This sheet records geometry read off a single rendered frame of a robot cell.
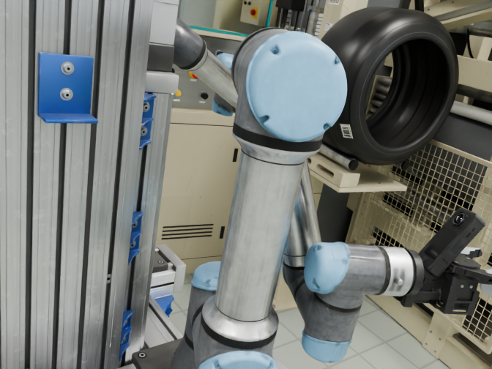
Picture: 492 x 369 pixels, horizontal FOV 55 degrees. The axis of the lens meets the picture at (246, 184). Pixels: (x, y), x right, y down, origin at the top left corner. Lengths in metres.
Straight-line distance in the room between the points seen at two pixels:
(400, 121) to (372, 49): 0.59
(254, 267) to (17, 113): 0.39
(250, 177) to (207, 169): 1.78
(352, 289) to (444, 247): 0.16
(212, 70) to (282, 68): 0.77
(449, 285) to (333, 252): 0.20
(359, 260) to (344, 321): 0.10
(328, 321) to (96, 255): 0.40
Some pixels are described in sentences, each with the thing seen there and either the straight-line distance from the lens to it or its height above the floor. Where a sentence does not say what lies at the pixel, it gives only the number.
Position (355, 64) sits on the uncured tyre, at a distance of 1.72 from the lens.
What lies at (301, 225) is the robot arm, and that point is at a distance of 0.78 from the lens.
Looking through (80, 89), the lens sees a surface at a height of 1.23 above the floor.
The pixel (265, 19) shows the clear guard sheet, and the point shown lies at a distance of 2.36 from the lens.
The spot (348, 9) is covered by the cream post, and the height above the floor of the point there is 1.46.
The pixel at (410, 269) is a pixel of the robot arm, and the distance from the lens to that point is 0.75.
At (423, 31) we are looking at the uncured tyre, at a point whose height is 1.42.
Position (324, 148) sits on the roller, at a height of 0.91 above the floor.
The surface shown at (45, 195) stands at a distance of 0.78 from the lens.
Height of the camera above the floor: 1.38
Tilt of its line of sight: 20 degrees down
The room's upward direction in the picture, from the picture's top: 10 degrees clockwise
